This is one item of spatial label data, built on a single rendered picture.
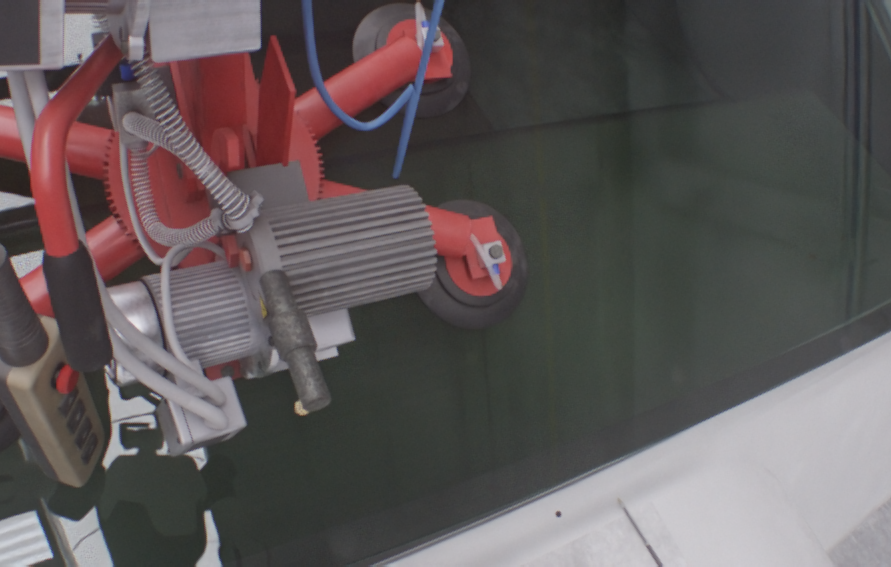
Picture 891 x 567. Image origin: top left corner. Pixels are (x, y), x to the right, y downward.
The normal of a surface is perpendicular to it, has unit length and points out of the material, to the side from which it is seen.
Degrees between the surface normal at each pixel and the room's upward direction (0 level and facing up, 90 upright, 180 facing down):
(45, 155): 32
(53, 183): 56
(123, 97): 70
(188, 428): 19
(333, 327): 26
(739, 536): 12
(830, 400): 50
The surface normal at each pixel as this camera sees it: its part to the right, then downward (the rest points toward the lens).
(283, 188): 0.39, -0.17
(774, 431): 0.55, 0.16
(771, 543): 0.50, -0.62
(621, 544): 0.23, -0.58
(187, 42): 0.46, 0.58
